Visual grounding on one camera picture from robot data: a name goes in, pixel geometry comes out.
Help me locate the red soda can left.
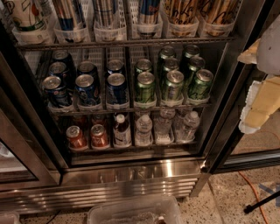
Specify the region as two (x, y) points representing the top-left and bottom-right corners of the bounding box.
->
(66, 125), (88, 150)

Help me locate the green can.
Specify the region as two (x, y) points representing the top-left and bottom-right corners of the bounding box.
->
(135, 59), (153, 74)
(136, 72), (155, 103)
(187, 69), (214, 100)
(181, 44), (200, 61)
(161, 58), (179, 77)
(185, 56), (206, 81)
(158, 45), (176, 62)
(162, 70), (184, 101)

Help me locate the clear water bottle left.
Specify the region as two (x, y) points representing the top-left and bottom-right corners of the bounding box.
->
(135, 115), (152, 146)

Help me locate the blue red bull can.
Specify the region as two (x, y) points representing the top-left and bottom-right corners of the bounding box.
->
(137, 0), (160, 38)

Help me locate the gold tall can right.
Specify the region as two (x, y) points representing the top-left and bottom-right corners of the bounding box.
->
(200, 0), (239, 25)

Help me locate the black stand leg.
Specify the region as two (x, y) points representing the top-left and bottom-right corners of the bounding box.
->
(243, 191), (280, 214)

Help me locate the blue silver tall can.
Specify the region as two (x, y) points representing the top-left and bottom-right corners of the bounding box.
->
(52, 0), (86, 31)

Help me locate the gold tall can left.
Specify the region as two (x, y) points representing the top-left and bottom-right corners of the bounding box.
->
(164, 0), (199, 25)

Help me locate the glass fridge door right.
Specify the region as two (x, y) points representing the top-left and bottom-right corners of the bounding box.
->
(201, 0), (280, 174)

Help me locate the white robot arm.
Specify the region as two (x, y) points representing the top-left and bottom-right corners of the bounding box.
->
(237, 15), (280, 134)

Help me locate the clear water bottle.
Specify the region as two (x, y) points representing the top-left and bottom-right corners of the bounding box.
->
(175, 111), (200, 143)
(154, 109), (175, 144)
(135, 115), (152, 146)

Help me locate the clear water bottle middle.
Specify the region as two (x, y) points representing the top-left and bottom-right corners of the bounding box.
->
(154, 109), (175, 144)

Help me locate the clear plastic bin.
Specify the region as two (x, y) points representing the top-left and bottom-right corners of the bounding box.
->
(87, 195), (184, 224)

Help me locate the dark drink bottle white cap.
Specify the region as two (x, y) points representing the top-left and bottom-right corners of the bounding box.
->
(113, 114), (131, 148)

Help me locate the clear water bottle right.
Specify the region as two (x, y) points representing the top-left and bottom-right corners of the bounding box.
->
(175, 111), (200, 143)

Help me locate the red soda can right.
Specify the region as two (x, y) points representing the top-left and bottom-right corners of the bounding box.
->
(90, 124), (109, 149)

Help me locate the white tall can top left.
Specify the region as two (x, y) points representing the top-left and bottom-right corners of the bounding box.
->
(4, 0), (46, 32)

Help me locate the gold tall can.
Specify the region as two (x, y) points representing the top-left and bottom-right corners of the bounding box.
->
(200, 0), (239, 25)
(164, 0), (199, 25)

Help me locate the orange cable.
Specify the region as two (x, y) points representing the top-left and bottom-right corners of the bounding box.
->
(237, 171), (270, 224)

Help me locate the stainless steel fridge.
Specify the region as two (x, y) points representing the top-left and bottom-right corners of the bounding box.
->
(1, 0), (280, 214)

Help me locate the blue pepsi can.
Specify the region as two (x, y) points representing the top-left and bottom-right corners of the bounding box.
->
(52, 50), (75, 73)
(75, 74), (101, 107)
(77, 61), (99, 80)
(49, 61), (74, 89)
(42, 76), (72, 108)

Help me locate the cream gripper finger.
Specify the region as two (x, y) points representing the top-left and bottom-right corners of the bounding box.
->
(237, 39), (260, 64)
(239, 76), (280, 134)

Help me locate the red soda can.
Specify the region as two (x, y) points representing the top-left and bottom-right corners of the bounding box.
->
(90, 124), (109, 149)
(66, 125), (88, 150)

